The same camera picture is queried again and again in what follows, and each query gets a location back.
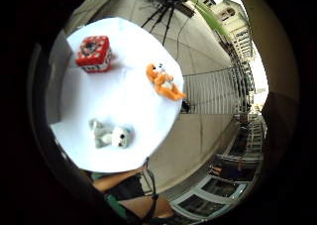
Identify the metal railing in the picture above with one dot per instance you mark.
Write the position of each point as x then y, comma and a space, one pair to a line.
211, 91

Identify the the person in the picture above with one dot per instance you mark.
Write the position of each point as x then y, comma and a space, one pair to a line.
128, 188

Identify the white framed glass door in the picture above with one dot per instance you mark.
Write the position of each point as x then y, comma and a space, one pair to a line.
211, 192

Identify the orange plush toy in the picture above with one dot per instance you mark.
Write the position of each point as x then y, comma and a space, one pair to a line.
163, 83

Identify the grey white plush toy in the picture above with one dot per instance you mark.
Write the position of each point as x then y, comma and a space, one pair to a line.
110, 135

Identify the pale building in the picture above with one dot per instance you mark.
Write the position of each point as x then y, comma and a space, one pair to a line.
239, 30

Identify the red patterned box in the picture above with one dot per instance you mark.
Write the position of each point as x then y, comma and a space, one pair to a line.
94, 53

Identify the black tripod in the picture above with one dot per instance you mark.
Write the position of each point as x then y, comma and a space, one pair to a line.
169, 13

